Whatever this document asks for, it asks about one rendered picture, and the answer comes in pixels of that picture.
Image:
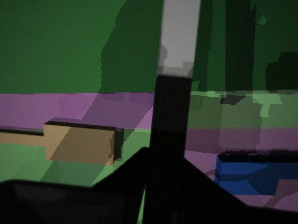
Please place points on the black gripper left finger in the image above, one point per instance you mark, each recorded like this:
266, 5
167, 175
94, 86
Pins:
116, 199

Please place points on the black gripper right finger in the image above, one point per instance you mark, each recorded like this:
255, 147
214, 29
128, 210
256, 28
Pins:
203, 201

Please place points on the green flat mat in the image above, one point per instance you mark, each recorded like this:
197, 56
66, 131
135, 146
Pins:
104, 46

